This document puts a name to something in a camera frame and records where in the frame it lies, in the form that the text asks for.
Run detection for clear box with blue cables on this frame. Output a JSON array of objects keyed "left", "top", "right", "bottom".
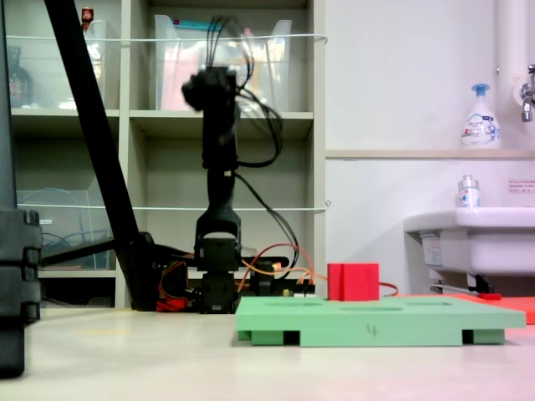
[{"left": 16, "top": 187, "right": 117, "bottom": 271}]

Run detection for clear plastic container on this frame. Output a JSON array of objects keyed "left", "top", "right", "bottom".
[{"left": 83, "top": 19, "right": 109, "bottom": 110}]

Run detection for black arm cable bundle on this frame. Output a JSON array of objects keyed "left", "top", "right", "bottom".
[{"left": 233, "top": 87, "right": 284, "bottom": 168}]

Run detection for white sink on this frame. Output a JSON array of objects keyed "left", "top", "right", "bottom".
[{"left": 403, "top": 206, "right": 535, "bottom": 277}]

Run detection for black gripper cable loops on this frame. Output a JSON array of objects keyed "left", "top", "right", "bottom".
[{"left": 206, "top": 15, "right": 256, "bottom": 91}]

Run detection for orange wire loop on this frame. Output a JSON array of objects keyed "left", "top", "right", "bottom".
[{"left": 240, "top": 244, "right": 398, "bottom": 298}]

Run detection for white blue soap pump bottle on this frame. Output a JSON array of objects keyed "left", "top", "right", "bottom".
[{"left": 461, "top": 83, "right": 502, "bottom": 150}]

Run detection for red printed base clamp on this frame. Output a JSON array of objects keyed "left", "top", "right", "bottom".
[{"left": 156, "top": 295, "right": 188, "bottom": 312}]

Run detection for metal faucet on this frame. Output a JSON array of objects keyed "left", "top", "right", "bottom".
[{"left": 512, "top": 63, "right": 535, "bottom": 123}]

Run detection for green shape hole board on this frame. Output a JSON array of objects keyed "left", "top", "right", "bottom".
[{"left": 235, "top": 295, "right": 527, "bottom": 348}]

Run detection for black camera tripod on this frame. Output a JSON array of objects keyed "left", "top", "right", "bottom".
[{"left": 39, "top": 0, "right": 197, "bottom": 312}]

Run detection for small orange foam block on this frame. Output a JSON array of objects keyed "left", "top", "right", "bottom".
[{"left": 480, "top": 294, "right": 535, "bottom": 326}]

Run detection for beige shelf unit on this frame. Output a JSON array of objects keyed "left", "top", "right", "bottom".
[{"left": 0, "top": 0, "right": 328, "bottom": 310}]

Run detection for red cross columnar block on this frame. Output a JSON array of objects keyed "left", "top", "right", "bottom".
[{"left": 327, "top": 261, "right": 380, "bottom": 302}]

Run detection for black notched tripod stand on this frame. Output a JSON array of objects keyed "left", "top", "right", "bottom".
[{"left": 0, "top": 0, "right": 43, "bottom": 379}]

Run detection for clear plastic file bin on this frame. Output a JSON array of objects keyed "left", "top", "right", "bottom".
[{"left": 154, "top": 14, "right": 293, "bottom": 113}]

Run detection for white wall label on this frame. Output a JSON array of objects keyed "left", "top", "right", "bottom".
[{"left": 507, "top": 178, "right": 535, "bottom": 195}]

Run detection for circuit board with green terminal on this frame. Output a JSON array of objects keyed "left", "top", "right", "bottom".
[{"left": 282, "top": 286, "right": 318, "bottom": 298}]

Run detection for small clear bottle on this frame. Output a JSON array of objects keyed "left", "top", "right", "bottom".
[{"left": 457, "top": 174, "right": 481, "bottom": 209}]

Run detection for long black cable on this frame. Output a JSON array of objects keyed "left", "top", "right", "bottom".
[{"left": 234, "top": 171, "right": 300, "bottom": 268}]

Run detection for dark glass bottle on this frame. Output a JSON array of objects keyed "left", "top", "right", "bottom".
[{"left": 6, "top": 45, "right": 34, "bottom": 109}]

